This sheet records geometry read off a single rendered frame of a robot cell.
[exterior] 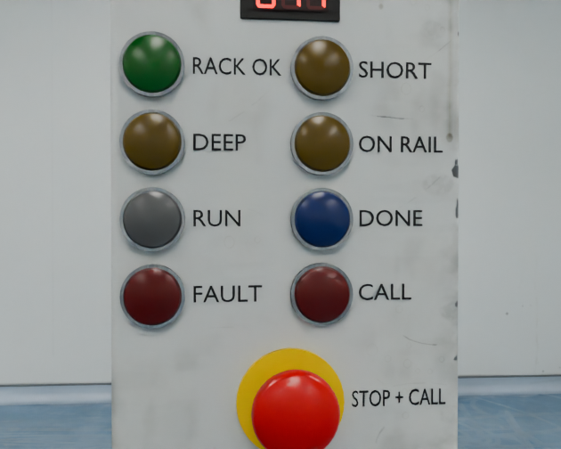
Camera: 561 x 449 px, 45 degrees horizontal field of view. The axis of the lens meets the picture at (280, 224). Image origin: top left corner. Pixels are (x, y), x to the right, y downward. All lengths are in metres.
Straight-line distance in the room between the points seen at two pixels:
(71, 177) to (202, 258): 3.67
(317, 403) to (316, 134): 0.12
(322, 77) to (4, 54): 3.88
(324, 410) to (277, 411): 0.02
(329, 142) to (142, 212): 0.09
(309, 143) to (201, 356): 0.11
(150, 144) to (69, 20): 3.82
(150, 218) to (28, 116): 3.77
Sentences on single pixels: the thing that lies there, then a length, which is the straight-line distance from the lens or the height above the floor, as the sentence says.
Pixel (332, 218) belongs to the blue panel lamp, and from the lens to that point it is 0.32.
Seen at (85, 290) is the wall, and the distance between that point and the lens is 3.98.
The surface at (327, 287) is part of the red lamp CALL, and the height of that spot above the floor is 1.02.
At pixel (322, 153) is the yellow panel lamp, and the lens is 0.32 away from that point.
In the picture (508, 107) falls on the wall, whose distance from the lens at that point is 4.26.
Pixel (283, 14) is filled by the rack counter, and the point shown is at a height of 1.15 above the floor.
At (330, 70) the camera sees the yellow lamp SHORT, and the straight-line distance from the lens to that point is 0.33.
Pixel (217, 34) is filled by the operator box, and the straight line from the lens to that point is 0.33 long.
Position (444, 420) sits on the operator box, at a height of 0.95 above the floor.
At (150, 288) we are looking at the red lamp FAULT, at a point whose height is 1.02.
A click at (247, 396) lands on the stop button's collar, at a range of 0.33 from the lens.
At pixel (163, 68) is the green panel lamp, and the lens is 0.32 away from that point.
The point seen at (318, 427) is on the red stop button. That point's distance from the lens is 0.31.
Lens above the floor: 1.05
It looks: 1 degrees down
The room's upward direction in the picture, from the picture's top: straight up
